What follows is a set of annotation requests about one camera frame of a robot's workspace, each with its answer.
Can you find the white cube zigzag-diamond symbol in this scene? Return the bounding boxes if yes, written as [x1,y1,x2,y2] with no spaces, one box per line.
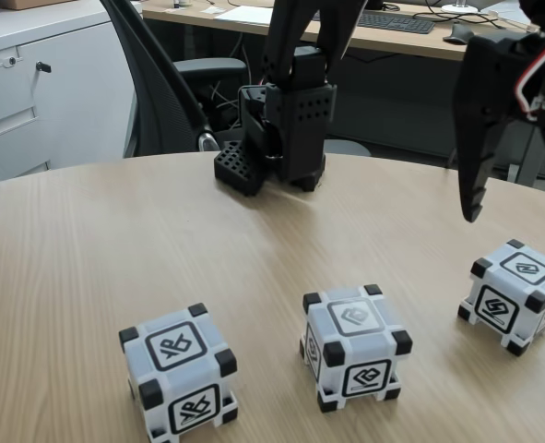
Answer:
[456,238,545,356]

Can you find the white cube stacked-diamonds symbol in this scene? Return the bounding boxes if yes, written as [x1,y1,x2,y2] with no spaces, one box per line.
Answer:
[298,283,414,413]

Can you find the silver laptop stand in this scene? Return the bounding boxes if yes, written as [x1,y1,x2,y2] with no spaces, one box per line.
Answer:
[479,6,539,33]

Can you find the black computer mouse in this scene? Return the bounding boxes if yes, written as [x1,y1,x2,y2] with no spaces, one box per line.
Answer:
[443,22,476,46]

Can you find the white round monitor base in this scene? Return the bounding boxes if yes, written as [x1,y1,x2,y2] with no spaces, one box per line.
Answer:
[440,0,481,14]

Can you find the wooden office desk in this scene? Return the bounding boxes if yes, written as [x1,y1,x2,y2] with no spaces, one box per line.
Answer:
[142,0,545,186]

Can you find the black computer keyboard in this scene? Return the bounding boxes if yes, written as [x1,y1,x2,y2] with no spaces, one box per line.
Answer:
[313,11,437,36]

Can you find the white paper sheet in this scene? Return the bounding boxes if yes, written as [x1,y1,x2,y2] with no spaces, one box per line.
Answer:
[214,5,273,24]

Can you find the black office chair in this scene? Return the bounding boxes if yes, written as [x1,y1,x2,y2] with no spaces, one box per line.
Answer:
[100,0,373,159]

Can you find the white cube crossed-lines symbol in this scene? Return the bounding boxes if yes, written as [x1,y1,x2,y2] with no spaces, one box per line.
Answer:
[118,303,239,437]

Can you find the white metal cabinet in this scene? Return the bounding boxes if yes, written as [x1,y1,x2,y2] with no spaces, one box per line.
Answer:
[0,8,135,181]

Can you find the brown cardboard box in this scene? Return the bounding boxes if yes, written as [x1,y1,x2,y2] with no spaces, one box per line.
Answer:
[0,0,73,11]

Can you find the red white servo cable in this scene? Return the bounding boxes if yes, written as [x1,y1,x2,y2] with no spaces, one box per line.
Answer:
[515,25,545,114]

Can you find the thin cable bundle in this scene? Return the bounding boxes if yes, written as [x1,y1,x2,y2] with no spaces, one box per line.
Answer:
[209,78,248,128]

